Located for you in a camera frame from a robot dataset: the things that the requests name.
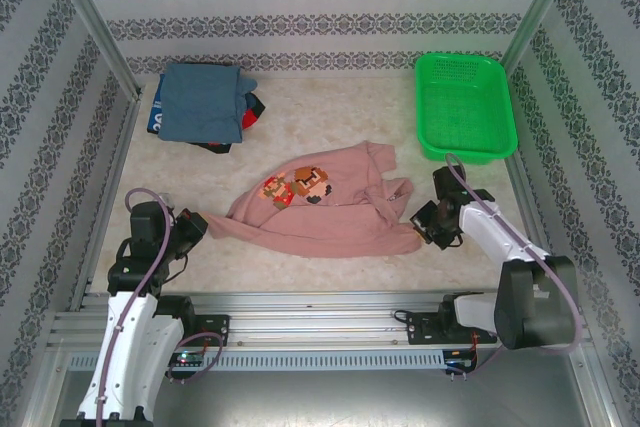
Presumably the pink printed t-shirt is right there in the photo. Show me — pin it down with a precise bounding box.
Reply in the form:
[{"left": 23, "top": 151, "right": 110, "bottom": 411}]
[{"left": 205, "top": 140, "right": 423, "bottom": 260}]

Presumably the green plastic basket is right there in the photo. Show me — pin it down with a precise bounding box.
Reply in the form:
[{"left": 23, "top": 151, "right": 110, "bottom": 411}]
[{"left": 414, "top": 52, "right": 519, "bottom": 167}]

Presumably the folded blue white print t-shirt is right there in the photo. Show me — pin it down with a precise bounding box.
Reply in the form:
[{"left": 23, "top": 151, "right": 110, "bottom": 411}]
[{"left": 145, "top": 73, "right": 169, "bottom": 138}]

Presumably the folded black red t-shirt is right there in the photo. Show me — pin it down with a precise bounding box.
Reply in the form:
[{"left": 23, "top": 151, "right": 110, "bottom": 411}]
[{"left": 186, "top": 91, "right": 267, "bottom": 155}]

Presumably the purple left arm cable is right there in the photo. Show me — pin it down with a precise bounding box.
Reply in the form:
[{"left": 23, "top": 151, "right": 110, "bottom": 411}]
[{"left": 94, "top": 187, "right": 225, "bottom": 427}]

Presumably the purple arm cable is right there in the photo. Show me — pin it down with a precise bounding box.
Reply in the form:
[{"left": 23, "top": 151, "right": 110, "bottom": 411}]
[
  {"left": 94, "top": 187, "right": 225, "bottom": 427},
  {"left": 444, "top": 152, "right": 586, "bottom": 380}
]

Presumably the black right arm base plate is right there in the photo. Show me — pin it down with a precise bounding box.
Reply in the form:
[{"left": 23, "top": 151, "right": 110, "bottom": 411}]
[{"left": 406, "top": 313, "right": 499, "bottom": 346}]

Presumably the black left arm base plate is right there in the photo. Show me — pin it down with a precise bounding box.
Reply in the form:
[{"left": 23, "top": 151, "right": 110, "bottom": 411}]
[{"left": 169, "top": 314, "right": 232, "bottom": 347}]

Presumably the aluminium mounting rail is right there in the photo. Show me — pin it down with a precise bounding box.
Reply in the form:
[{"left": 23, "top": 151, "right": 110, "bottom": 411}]
[{"left": 47, "top": 289, "right": 595, "bottom": 349}]

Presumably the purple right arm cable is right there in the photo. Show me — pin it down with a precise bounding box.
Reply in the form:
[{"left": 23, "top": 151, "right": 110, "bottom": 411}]
[{"left": 444, "top": 152, "right": 586, "bottom": 380}]

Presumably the grey slotted cable duct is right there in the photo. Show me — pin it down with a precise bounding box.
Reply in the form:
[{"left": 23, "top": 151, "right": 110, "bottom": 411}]
[{"left": 66, "top": 350, "right": 447, "bottom": 373}]

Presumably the aluminium frame post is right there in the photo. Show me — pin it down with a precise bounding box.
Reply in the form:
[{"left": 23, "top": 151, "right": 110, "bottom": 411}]
[
  {"left": 499, "top": 0, "right": 585, "bottom": 70},
  {"left": 41, "top": 0, "right": 145, "bottom": 99}
]

